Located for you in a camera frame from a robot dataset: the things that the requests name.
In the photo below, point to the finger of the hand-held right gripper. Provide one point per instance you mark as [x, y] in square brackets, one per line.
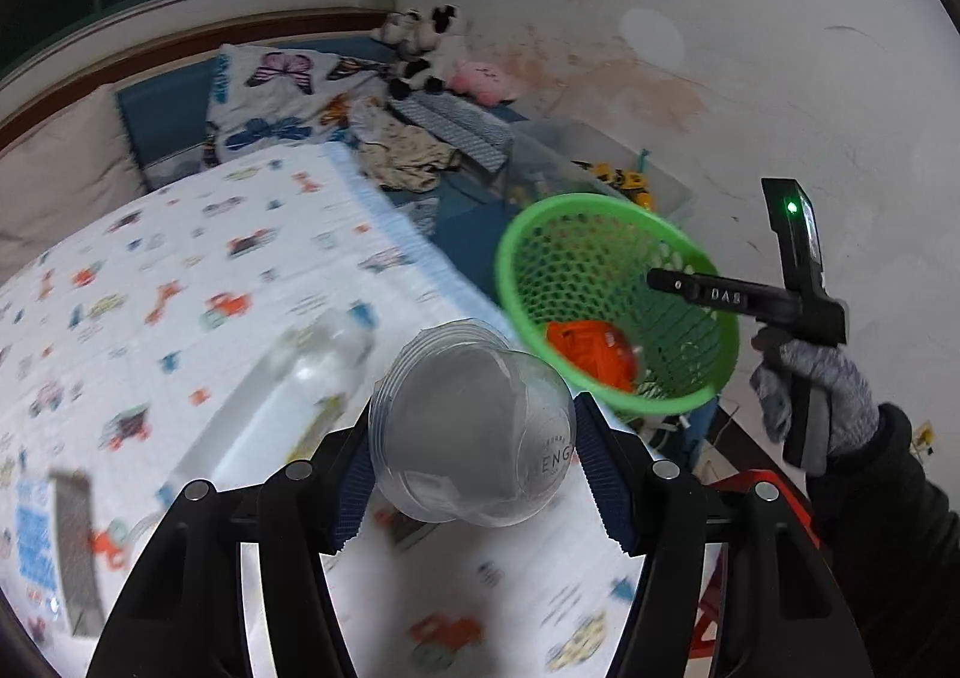
[712, 292]

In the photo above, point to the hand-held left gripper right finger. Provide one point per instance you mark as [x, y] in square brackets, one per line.
[600, 475]

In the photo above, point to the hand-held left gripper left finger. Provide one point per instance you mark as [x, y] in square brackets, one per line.
[349, 498]

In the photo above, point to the orange snack packet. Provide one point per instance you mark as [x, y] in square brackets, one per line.
[585, 348]

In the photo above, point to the green plastic basket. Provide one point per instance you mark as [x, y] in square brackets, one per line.
[585, 265]

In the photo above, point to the clear plastic dome lid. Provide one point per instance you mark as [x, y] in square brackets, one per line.
[465, 423]

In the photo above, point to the person's right forearm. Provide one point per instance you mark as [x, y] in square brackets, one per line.
[885, 520]

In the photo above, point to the person's right hand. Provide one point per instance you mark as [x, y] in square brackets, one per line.
[840, 378]

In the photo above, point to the clear plastic bottle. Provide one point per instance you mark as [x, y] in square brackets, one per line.
[300, 370]

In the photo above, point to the yellow toy vehicle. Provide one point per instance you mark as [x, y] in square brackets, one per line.
[626, 181]

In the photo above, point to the clear storage box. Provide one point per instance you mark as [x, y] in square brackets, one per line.
[570, 145]

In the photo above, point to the red plastic stool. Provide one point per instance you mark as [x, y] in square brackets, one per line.
[750, 640]

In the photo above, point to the printed white blanket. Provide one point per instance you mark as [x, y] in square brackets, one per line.
[187, 318]

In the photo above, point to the checked folded cloth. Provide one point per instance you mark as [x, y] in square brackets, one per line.
[465, 127]

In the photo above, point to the pink plush toy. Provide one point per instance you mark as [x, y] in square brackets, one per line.
[484, 82]

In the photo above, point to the blue and white milk carton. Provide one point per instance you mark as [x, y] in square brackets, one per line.
[37, 535]

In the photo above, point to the crumpled patterned garment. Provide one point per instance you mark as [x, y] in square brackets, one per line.
[405, 149]

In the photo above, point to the black and white plush toy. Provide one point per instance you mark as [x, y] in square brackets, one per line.
[420, 48]

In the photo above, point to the large butterfly print pillow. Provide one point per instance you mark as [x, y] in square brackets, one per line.
[277, 93]

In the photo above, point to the blue cushion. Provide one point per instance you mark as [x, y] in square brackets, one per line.
[169, 123]

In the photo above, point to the beige pillow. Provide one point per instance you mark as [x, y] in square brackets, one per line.
[60, 175]

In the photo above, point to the wooden headboard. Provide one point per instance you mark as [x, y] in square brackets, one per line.
[112, 70]

